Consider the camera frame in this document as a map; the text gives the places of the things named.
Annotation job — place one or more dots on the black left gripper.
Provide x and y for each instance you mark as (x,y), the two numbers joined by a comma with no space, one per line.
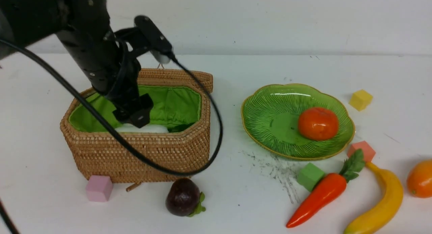
(130,106)

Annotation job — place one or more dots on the white radish with green leaves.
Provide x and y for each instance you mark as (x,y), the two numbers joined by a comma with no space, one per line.
(152,128)

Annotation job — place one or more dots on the dark purple mangosteen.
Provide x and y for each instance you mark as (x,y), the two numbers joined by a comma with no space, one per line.
(185,198)

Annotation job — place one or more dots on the orange persimmon with green leaf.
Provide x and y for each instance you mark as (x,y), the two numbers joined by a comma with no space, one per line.
(318,124)

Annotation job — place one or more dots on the orange carrot with green top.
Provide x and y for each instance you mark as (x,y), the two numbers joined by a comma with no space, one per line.
(328,189)

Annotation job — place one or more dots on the yellow banana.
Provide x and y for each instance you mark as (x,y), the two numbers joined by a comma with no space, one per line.
(383,212)

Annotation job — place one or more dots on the orange mango fruit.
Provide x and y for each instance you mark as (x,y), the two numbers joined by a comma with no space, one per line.
(419,180)

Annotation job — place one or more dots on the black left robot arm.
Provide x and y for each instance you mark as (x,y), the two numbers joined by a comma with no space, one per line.
(107,58)

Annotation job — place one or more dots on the woven wicker basket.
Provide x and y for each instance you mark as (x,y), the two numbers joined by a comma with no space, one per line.
(179,105)

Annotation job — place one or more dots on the pink cube block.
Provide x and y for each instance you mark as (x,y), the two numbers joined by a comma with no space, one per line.
(99,188)

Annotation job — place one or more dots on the green leaf-shaped plate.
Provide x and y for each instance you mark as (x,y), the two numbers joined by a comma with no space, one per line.
(270,118)

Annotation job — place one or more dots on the green cube block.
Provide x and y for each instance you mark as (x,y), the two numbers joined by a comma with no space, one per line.
(309,176)

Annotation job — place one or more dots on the yellow cube block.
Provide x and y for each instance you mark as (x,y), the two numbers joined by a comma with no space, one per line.
(360,100)

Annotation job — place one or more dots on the salmon cube block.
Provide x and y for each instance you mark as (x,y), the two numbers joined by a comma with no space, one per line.
(368,151)

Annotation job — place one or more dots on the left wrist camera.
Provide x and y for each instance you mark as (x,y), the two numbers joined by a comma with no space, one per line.
(160,47)

